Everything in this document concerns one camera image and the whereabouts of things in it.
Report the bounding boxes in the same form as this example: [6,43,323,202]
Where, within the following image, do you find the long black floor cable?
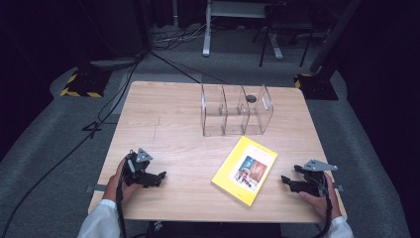
[0,54,145,237]

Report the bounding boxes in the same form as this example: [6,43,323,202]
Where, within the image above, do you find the white desk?
[201,0,285,60]

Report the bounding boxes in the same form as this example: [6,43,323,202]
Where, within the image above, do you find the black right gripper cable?
[309,179,334,238]

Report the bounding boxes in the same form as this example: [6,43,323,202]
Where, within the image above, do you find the clear acrylic book rack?
[200,82,275,138]

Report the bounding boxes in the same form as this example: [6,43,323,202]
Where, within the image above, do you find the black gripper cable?
[309,179,334,238]
[115,179,129,238]

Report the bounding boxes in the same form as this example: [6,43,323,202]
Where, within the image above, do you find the black chair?
[252,2,317,68]

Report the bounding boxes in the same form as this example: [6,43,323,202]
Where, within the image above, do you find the person's right hand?
[298,173,343,222]

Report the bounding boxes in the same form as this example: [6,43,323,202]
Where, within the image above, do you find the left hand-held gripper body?
[122,148,160,186]

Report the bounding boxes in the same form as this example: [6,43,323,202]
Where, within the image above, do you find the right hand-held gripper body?
[302,159,339,198]

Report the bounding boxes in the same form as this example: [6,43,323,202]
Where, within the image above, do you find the black stand with striped base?
[293,0,364,101]
[59,59,112,99]

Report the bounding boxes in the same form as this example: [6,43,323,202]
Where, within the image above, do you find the person's left hand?
[103,158,144,203]

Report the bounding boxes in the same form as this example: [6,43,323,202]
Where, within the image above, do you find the bundle of floor cables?
[152,22,213,52]

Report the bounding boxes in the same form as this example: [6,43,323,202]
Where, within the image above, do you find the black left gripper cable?
[115,179,129,238]

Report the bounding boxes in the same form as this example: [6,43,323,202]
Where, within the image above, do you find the yellow book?
[211,135,278,208]

